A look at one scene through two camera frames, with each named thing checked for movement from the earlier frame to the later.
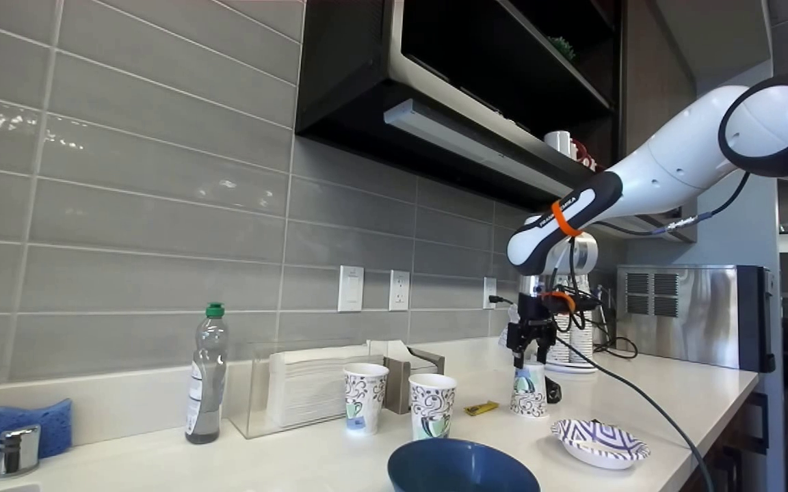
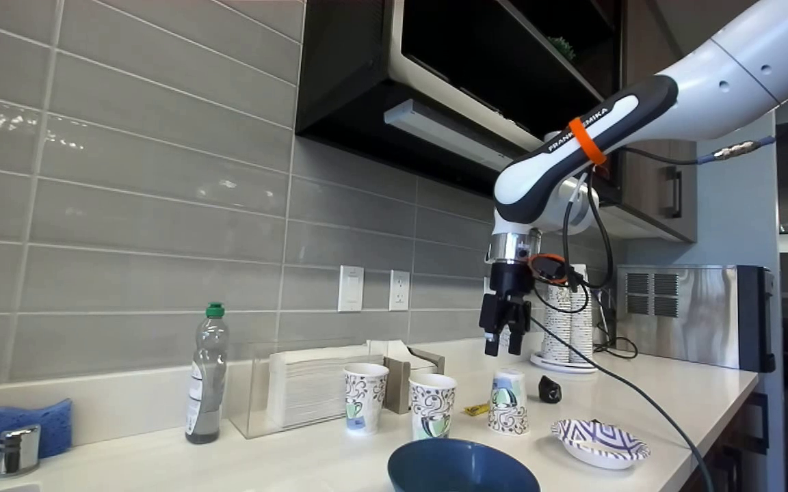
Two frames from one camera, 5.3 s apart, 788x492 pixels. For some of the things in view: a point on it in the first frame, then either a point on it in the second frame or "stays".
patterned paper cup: [528, 391] → [506, 404]
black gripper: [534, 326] → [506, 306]
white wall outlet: [347, 287] stays
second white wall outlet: [398, 291] stays
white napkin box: [294, 388] stays
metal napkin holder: [398, 395] stays
